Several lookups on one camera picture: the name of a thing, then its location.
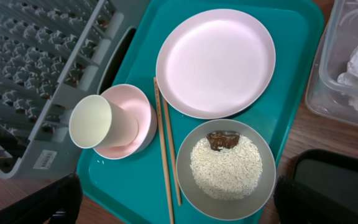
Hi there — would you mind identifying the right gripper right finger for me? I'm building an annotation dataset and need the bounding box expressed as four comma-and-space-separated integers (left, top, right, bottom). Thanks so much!
273, 175, 322, 224

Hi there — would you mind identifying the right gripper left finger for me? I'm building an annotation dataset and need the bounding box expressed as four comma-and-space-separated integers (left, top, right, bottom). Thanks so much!
0, 174, 83, 223

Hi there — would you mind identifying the pile of white rice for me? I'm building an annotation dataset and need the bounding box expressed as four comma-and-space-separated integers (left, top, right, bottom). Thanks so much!
190, 135, 263, 200

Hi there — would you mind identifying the grey-green bowl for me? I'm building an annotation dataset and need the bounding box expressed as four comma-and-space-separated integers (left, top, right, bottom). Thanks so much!
176, 119, 276, 223

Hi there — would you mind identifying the white paper cup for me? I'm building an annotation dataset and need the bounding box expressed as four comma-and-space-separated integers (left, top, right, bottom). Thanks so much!
68, 95, 139, 149

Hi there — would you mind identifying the brown food chunk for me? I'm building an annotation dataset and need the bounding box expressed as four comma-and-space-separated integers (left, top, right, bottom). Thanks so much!
206, 131, 240, 151

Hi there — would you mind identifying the pink bowl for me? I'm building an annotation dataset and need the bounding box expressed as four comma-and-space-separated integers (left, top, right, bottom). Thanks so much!
94, 84, 157, 160

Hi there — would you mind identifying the black food waste tray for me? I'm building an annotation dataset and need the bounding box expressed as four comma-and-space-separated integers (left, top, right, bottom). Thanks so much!
292, 149, 358, 214

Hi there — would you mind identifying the clear plastic waste bin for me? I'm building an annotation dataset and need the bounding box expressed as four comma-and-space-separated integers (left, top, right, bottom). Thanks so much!
305, 0, 358, 126

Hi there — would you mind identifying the lower wooden chopstick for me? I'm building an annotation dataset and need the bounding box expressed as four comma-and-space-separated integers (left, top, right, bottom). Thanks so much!
154, 77, 175, 224

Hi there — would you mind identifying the wooden chopstick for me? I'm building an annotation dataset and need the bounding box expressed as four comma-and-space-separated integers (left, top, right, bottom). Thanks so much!
162, 98, 182, 207
154, 77, 175, 224

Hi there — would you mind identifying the upper wooden chopstick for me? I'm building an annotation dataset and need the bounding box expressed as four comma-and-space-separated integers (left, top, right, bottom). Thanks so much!
162, 98, 182, 207

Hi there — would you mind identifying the grey plastic dish rack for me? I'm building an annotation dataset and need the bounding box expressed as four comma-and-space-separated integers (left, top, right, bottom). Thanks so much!
0, 0, 149, 179

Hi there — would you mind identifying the pale pink round plate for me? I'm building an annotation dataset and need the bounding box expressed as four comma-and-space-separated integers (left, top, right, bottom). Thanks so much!
155, 9, 276, 119

